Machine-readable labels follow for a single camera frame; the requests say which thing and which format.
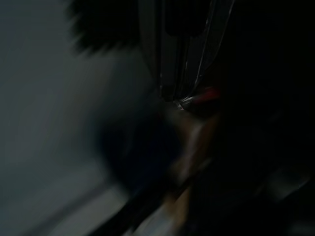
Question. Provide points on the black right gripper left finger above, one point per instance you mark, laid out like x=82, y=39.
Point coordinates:
x=157, y=49

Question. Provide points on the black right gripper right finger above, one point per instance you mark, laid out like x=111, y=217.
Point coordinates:
x=211, y=41

